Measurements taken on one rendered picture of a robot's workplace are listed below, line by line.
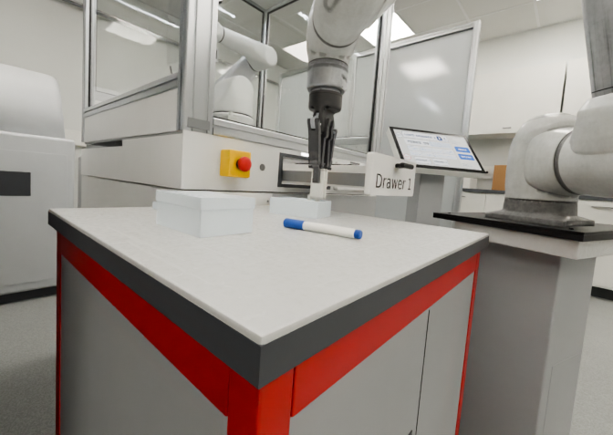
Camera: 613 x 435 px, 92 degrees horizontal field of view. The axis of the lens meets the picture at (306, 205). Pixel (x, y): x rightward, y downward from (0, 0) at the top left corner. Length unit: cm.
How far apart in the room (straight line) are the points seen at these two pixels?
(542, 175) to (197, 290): 82
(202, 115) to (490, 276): 87
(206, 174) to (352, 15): 50
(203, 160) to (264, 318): 67
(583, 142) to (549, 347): 46
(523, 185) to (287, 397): 82
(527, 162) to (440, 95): 175
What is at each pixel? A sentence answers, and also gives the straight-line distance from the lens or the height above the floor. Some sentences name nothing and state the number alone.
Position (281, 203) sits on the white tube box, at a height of 79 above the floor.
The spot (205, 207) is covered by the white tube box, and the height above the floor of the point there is 80.
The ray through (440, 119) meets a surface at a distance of 256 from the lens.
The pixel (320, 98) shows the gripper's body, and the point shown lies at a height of 102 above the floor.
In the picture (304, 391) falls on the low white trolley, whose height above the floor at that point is 70.
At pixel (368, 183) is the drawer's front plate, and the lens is 77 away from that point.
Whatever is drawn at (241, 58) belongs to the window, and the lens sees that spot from 95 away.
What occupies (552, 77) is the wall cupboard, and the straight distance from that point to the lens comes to 419.
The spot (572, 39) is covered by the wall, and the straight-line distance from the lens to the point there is 469.
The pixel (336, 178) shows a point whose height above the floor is 86.
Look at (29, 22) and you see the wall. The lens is 418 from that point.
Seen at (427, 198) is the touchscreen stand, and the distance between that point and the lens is 186.
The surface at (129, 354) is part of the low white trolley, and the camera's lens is 39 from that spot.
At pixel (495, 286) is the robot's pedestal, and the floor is 60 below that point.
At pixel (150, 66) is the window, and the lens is 107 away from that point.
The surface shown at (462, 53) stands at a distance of 267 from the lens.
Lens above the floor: 84
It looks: 4 degrees down
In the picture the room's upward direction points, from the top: 4 degrees clockwise
